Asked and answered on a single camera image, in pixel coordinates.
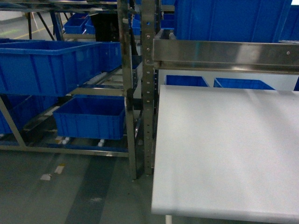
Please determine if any blue bin left shelf lower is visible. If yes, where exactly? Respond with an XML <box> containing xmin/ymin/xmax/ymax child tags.
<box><xmin>53</xmin><ymin>96</ymin><xmax>125</xmax><ymax>140</ymax></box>

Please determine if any blue bin shelf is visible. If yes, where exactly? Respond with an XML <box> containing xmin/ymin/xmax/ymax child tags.
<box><xmin>0</xmin><ymin>38</ymin><xmax>122</xmax><ymax>98</ymax></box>
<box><xmin>53</xmin><ymin>96</ymin><xmax>125</xmax><ymax>140</ymax></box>

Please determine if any steel roller shelf rack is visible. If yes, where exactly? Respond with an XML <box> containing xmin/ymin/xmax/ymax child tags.
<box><xmin>141</xmin><ymin>0</ymin><xmax>299</xmax><ymax>175</ymax></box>

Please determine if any steel left shelf rack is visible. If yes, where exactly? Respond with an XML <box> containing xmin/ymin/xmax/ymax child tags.
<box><xmin>0</xmin><ymin>0</ymin><xmax>137</xmax><ymax>179</ymax></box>

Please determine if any blue bin left shelf upper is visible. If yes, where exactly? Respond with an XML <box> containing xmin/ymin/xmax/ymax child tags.
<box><xmin>0</xmin><ymin>38</ymin><xmax>122</xmax><ymax>98</ymax></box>

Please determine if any blue bin under table left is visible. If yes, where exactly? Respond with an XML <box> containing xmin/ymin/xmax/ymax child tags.
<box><xmin>164</xmin><ymin>75</ymin><xmax>208</xmax><ymax>87</ymax></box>

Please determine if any blue bin under table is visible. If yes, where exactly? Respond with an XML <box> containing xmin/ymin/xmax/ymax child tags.
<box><xmin>214</xmin><ymin>78</ymin><xmax>274</xmax><ymax>90</ymax></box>
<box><xmin>164</xmin><ymin>75</ymin><xmax>208</xmax><ymax>87</ymax></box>

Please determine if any blue bin under table right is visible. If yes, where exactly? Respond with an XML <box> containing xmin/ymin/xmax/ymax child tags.
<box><xmin>214</xmin><ymin>78</ymin><xmax>274</xmax><ymax>90</ymax></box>

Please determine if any large blue bin upper centre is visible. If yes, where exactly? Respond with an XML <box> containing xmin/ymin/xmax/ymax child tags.
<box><xmin>175</xmin><ymin>0</ymin><xmax>292</xmax><ymax>43</ymax></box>

